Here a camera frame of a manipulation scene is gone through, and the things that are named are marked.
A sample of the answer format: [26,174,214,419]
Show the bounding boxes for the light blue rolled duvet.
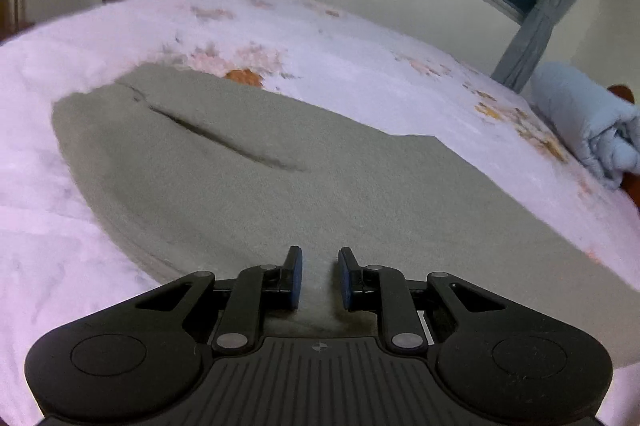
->
[529,61,640,193]

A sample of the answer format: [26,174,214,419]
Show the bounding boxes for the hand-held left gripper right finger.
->
[337,247,506,354]

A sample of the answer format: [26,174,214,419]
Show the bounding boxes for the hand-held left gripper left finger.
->
[134,246,305,355]

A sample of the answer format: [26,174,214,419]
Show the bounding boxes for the red and white headboard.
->
[606,84,640,209]

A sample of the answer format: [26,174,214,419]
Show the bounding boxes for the grey pants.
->
[51,62,640,369]

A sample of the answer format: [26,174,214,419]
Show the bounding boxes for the bed with pink floral sheet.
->
[0,0,640,426]

